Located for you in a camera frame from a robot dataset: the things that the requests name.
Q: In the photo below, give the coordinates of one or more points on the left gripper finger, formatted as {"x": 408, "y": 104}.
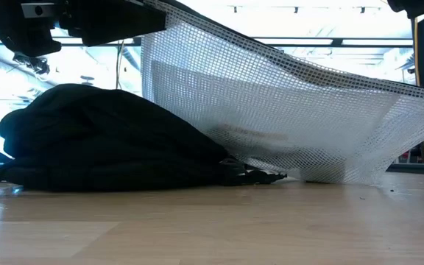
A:
{"x": 116, "y": 22}

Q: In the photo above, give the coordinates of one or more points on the black backpack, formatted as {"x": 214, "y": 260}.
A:
{"x": 105, "y": 147}

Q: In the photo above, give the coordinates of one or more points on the large clear mesh pouch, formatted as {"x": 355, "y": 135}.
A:
{"x": 271, "y": 103}

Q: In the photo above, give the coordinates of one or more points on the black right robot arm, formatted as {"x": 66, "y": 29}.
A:
{"x": 418, "y": 6}

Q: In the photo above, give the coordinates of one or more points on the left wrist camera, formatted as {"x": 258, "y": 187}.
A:
{"x": 37, "y": 10}

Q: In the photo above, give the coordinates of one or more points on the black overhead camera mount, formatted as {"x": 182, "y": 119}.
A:
{"x": 35, "y": 64}

